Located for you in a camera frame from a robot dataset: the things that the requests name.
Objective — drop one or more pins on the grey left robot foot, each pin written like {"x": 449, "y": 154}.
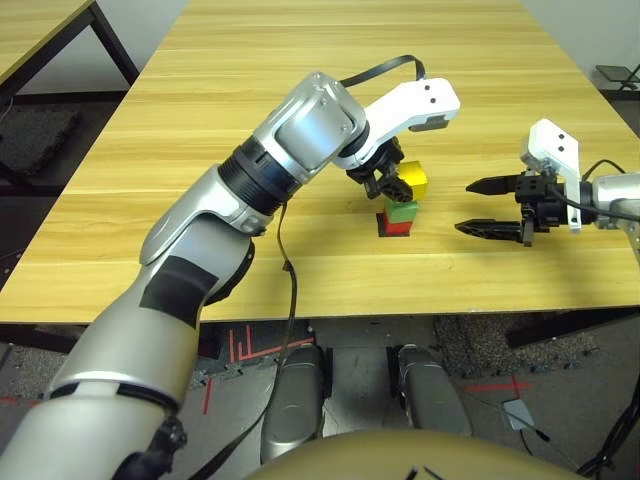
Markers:
{"x": 292, "y": 400}

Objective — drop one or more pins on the small grey floor box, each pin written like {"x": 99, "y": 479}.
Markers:
{"x": 517, "y": 415}

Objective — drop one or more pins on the grey robot foot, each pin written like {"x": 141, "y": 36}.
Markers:
{"x": 432, "y": 395}
{"x": 292, "y": 400}

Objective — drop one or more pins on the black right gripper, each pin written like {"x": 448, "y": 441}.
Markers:
{"x": 542, "y": 205}

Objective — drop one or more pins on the red block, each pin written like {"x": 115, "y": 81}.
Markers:
{"x": 397, "y": 227}

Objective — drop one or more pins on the red floor tape cross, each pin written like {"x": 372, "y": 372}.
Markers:
{"x": 500, "y": 386}

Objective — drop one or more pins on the wooden side table black frame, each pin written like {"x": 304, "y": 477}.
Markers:
{"x": 25, "y": 35}

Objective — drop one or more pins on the yellow block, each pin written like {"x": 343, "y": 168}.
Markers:
{"x": 415, "y": 177}

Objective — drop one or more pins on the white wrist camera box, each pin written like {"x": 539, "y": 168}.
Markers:
{"x": 420, "y": 102}
{"x": 552, "y": 142}

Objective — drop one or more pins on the grey right robot foot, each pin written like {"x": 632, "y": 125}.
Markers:
{"x": 432, "y": 395}

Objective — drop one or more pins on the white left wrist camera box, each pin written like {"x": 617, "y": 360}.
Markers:
{"x": 420, "y": 102}

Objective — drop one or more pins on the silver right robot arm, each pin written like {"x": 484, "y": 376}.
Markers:
{"x": 612, "y": 192}

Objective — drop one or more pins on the black metal stand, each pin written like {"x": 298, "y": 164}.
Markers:
{"x": 617, "y": 74}

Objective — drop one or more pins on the green block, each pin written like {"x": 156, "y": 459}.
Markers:
{"x": 402, "y": 212}

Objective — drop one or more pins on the speckled grey floor mat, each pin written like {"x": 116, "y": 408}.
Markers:
{"x": 475, "y": 345}

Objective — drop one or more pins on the red floor tape strip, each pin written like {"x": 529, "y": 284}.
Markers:
{"x": 207, "y": 397}
{"x": 17, "y": 401}

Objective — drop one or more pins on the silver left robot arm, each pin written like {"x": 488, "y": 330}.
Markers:
{"x": 165, "y": 310}

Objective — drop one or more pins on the black floor mat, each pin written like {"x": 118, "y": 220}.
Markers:
{"x": 37, "y": 137}

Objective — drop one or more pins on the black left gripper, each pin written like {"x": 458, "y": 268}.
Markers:
{"x": 377, "y": 167}

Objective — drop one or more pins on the tan robot torso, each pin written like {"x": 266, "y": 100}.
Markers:
{"x": 400, "y": 460}

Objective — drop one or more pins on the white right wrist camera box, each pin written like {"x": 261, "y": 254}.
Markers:
{"x": 552, "y": 142}

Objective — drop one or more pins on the red angled floor tape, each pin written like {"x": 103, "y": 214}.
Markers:
{"x": 277, "y": 350}

